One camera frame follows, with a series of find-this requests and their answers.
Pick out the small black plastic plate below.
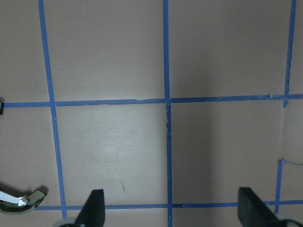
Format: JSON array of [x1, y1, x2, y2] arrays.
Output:
[[0, 98, 4, 116]]

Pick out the olive curved brake shoe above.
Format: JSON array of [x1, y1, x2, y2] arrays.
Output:
[[0, 183, 49, 215]]

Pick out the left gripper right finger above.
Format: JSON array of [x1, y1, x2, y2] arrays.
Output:
[[238, 187, 284, 227]]

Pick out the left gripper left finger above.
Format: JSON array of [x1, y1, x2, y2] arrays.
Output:
[[74, 189, 105, 227]]

